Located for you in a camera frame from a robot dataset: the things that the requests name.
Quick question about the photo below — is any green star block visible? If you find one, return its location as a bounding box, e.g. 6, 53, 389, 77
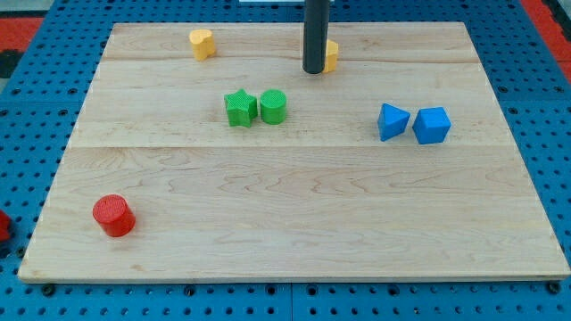
224, 89, 258, 128

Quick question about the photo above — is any green cylinder block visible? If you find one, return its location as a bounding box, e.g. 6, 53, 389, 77
260, 89, 287, 125

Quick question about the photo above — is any light wooden board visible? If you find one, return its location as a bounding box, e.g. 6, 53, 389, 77
19, 22, 570, 284

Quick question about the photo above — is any blue triangular prism block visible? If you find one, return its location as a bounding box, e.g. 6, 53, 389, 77
377, 103, 410, 141

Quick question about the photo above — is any yellow block behind rod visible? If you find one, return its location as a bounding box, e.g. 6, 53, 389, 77
322, 39, 339, 73

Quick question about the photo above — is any black cylindrical pointer rod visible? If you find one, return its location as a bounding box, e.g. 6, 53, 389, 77
302, 0, 330, 74

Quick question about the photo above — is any yellow heart block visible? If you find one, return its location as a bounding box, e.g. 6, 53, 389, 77
189, 29, 216, 62

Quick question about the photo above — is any blue cube block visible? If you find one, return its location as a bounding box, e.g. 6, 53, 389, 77
412, 107, 451, 144

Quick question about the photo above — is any red cylinder block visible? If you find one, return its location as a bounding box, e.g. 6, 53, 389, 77
92, 194, 136, 237

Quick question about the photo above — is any red block at edge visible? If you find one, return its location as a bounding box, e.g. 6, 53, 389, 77
0, 210, 12, 243

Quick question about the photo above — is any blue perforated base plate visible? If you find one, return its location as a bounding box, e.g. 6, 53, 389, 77
1, 0, 570, 320

